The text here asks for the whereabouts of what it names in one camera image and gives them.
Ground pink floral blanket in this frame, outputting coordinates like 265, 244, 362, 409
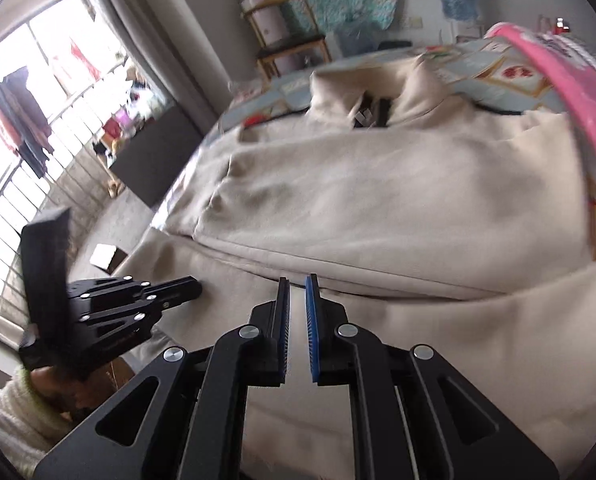
483, 22, 596, 198

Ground patterned blue tablecloth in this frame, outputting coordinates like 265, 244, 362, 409
198, 40, 596, 271

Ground dark grey cabinet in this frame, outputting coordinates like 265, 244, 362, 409
107, 105, 205, 209

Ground person's left forearm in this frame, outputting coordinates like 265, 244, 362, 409
0, 366, 76, 480

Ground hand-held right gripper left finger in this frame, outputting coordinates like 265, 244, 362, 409
33, 277, 292, 480

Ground dark hanging clothes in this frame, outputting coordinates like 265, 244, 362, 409
0, 67, 56, 180

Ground wooden chair with dark seat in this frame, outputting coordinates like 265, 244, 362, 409
240, 0, 332, 82

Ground brown cardboard box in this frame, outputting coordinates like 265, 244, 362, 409
88, 243, 130, 276

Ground cream jacket with black trim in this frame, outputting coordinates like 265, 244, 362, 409
123, 55, 596, 480

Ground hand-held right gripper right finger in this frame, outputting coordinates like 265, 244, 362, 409
305, 273, 561, 480

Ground empty clear water jug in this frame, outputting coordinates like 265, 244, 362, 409
335, 22, 380, 57

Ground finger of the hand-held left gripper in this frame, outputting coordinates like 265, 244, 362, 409
68, 275, 204, 307
79, 296, 202, 345

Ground white cylindrical box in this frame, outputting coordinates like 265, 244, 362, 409
241, 0, 290, 50

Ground person's left hand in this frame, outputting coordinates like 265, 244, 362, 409
28, 362, 129, 423

